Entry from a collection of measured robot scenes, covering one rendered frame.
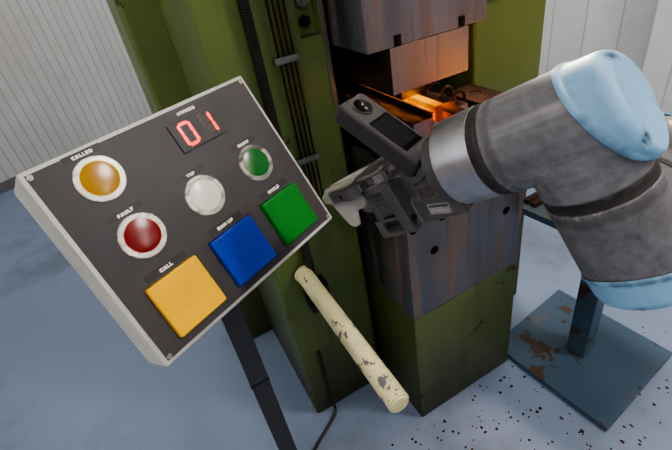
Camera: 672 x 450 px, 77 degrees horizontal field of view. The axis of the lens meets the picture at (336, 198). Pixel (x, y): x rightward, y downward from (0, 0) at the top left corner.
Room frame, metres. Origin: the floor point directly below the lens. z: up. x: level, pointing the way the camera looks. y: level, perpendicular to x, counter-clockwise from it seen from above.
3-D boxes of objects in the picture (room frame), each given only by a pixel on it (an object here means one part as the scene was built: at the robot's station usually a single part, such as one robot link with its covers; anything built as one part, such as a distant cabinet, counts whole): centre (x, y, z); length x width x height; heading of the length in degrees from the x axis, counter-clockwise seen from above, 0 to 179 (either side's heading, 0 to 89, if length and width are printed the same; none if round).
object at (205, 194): (0.52, 0.18, 1.09); 0.05 x 0.03 x 0.04; 113
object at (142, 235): (0.45, 0.25, 1.09); 0.05 x 0.03 x 0.04; 113
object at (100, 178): (0.47, 0.28, 1.16); 0.05 x 0.03 x 0.04; 113
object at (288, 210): (0.56, 0.08, 1.01); 0.07 x 0.05 x 0.07; 138
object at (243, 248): (0.49, 0.15, 1.01); 0.07 x 0.05 x 0.07; 138
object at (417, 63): (1.06, -0.17, 1.12); 0.42 x 0.20 x 0.10; 23
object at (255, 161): (0.59, 0.11, 1.09); 0.05 x 0.03 x 0.04; 113
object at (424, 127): (1.06, -0.17, 0.96); 0.42 x 0.20 x 0.09; 23
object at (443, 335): (1.09, -0.21, 0.23); 0.56 x 0.38 x 0.47; 23
